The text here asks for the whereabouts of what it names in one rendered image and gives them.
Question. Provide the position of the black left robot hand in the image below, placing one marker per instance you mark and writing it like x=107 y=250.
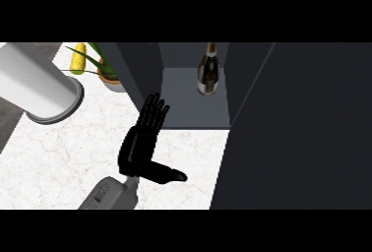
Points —
x=140 y=144

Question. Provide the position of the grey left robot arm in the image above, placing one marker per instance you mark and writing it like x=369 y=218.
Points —
x=112 y=195

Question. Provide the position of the dark grey cabinet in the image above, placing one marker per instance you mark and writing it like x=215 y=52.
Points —
x=193 y=98

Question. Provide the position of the dark wine bottle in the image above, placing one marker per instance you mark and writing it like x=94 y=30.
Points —
x=208 y=74

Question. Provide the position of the dark grey cabinet door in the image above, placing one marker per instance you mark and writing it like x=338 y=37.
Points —
x=299 y=131

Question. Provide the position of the green potted plant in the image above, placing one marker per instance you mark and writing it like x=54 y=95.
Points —
x=106 y=70

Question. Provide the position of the white paper towel roll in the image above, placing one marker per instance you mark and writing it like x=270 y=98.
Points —
x=35 y=82

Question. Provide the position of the yellow corn cob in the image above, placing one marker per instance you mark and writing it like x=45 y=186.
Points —
x=76 y=59

